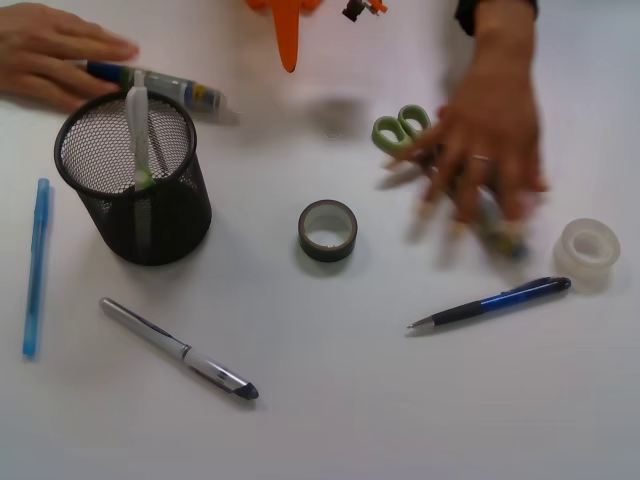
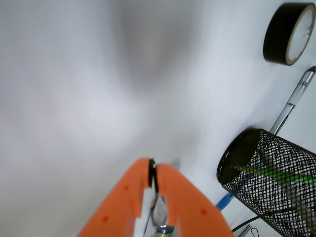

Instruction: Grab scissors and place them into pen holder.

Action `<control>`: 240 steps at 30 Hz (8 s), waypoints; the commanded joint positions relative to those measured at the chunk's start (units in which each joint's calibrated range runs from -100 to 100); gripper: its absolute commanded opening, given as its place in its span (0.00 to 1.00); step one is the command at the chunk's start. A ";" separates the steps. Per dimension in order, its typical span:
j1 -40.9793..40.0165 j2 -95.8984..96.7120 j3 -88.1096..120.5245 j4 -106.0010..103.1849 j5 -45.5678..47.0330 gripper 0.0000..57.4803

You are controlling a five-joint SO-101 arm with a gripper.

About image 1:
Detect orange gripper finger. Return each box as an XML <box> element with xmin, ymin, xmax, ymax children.
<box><xmin>246</xmin><ymin>0</ymin><xmax>320</xmax><ymax>73</ymax></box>

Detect blue cap whiteboard marker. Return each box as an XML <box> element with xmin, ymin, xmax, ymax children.
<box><xmin>74</xmin><ymin>60</ymin><xmax>239</xmax><ymax>125</ymax></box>

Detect green handled scissors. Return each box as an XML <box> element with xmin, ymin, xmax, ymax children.
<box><xmin>371</xmin><ymin>104</ymin><xmax>432</xmax><ymax>170</ymax></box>

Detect black cap whiteboard marker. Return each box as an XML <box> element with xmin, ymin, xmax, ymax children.
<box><xmin>473</xmin><ymin>180</ymin><xmax>528</xmax><ymax>261</ymax></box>

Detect dark sleeve forearm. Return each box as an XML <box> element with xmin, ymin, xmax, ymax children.
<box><xmin>455</xmin><ymin>0</ymin><xmax>538</xmax><ymax>36</ymax></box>

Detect white green pen in holder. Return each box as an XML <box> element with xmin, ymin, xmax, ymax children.
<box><xmin>125</xmin><ymin>70</ymin><xmax>154</xmax><ymax>260</ymax></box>

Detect black mesh pen holder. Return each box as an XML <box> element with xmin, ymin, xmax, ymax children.
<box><xmin>54</xmin><ymin>93</ymin><xmax>212</xmax><ymax>266</ymax></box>

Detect silver white rollerball pen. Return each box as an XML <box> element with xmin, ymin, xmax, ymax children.
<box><xmin>99</xmin><ymin>297</ymin><xmax>259</xmax><ymax>401</ymax></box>

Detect blue black ballpoint pen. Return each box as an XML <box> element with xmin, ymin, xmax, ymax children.
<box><xmin>408</xmin><ymin>277</ymin><xmax>572</xmax><ymax>330</ymax></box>

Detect light blue pen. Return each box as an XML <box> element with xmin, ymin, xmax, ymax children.
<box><xmin>22</xmin><ymin>178</ymin><xmax>51</xmax><ymax>360</ymax></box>

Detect person's left hand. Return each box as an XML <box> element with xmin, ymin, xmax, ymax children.
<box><xmin>394</xmin><ymin>23</ymin><xmax>546</xmax><ymax>233</ymax></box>

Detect person's right hand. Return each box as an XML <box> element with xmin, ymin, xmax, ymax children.
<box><xmin>1</xmin><ymin>2</ymin><xmax>139</xmax><ymax>111</ymax></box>

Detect dark brown tape roll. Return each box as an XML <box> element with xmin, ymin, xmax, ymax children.
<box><xmin>298</xmin><ymin>200</ymin><xmax>358</xmax><ymax>263</ymax></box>

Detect clear tape roll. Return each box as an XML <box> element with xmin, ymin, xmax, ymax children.
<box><xmin>553</xmin><ymin>218</ymin><xmax>621</xmax><ymax>293</ymax></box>

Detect orange gripper camera mount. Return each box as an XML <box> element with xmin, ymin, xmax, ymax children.
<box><xmin>342</xmin><ymin>0</ymin><xmax>388</xmax><ymax>22</ymax></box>

